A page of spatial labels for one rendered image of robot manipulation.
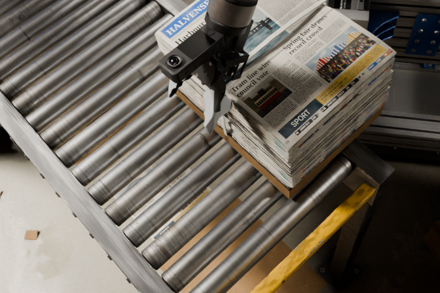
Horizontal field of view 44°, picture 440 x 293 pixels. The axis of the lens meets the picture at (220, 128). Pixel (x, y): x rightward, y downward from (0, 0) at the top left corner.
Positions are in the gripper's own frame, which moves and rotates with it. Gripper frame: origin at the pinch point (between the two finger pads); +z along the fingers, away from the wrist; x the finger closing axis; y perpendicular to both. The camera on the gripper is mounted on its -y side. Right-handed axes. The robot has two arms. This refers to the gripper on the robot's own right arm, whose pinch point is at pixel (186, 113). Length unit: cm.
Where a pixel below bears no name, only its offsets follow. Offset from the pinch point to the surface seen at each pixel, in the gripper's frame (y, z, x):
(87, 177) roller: -6.3, 29.1, 15.7
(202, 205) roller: 5.1, 21.1, -7.7
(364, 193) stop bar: 25.3, 6.9, -29.4
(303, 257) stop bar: 9.7, 16.0, -29.9
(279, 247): 65, 78, -7
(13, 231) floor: 8, 112, 65
